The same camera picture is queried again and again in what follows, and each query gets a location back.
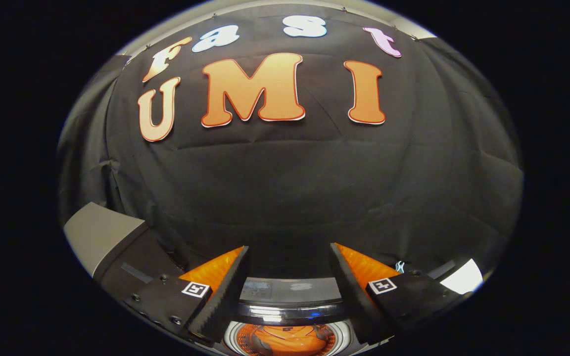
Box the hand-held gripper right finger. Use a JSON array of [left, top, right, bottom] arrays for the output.
[[329, 242, 468, 347]]

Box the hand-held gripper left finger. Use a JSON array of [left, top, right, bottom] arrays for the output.
[[125, 246, 250, 346]]

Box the dark grey washing machine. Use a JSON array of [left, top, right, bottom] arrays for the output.
[[221, 275, 356, 356]]

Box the dark glass washing machine lid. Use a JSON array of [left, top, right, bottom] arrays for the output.
[[222, 302, 354, 356]]

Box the orange polo shirt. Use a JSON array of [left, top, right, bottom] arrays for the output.
[[247, 323, 333, 356]]

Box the grey side table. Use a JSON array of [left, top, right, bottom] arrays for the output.
[[63, 201, 188, 303]]

